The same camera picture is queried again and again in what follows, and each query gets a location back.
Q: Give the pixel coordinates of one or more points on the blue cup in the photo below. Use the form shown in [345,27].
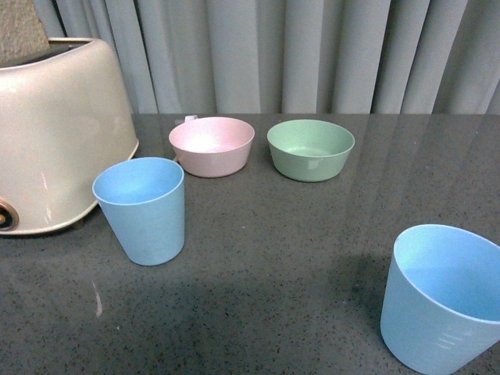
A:
[441,302]
[143,201]

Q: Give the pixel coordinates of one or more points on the pink bowl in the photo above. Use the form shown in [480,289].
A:
[212,146]

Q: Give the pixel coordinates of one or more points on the green bowl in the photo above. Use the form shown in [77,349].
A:
[309,150]

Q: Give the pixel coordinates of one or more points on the grey curtain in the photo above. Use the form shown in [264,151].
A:
[391,57]

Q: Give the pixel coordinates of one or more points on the cream toaster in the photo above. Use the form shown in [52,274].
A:
[65,118]

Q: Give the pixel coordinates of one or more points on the bread slice in toaster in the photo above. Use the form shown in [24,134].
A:
[22,32]

